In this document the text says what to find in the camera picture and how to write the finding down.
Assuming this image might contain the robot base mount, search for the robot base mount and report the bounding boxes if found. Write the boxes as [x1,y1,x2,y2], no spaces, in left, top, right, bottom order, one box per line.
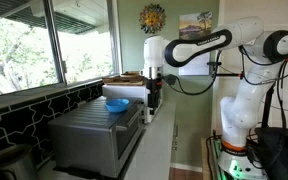
[217,139,268,180]

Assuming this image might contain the black bag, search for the black bag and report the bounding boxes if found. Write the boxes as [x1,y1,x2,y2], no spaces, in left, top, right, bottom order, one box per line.
[250,126,288,180]

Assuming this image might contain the sun wall decoration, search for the sun wall decoration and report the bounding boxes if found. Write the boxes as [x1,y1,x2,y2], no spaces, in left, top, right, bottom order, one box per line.
[139,4,166,34]

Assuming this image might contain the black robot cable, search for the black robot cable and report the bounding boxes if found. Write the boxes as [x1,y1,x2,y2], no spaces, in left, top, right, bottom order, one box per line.
[162,49,222,97]

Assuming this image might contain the wall calendar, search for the wall calendar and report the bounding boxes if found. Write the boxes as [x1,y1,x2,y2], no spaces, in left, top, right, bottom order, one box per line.
[178,11,214,77]

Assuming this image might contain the wooden bowl on tray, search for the wooden bowl on tray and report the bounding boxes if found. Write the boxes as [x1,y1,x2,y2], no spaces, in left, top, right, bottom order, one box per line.
[120,71,140,78]

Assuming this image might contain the blue bowl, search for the blue bowl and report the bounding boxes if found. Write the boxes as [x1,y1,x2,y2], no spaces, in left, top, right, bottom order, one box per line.
[106,98,129,113]

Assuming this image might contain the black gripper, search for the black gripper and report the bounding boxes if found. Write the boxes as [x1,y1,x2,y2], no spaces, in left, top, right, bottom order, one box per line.
[146,78,162,115]

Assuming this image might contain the white microwave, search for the white microwave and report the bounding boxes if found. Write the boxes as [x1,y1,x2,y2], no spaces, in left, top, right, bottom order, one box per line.
[102,85,163,123]

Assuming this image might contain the metal pot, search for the metal pot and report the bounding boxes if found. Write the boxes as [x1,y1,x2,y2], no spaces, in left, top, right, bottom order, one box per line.
[0,144,39,180]

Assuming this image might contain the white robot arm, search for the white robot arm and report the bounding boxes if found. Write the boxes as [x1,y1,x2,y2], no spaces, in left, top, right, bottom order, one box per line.
[144,16,288,156]

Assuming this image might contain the silver toaster oven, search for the silver toaster oven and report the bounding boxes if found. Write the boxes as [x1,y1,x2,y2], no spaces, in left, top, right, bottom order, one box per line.
[48,96,144,178]

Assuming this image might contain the wooden tray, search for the wooden tray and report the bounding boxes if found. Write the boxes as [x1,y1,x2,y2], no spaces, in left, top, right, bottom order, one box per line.
[103,75,145,86]

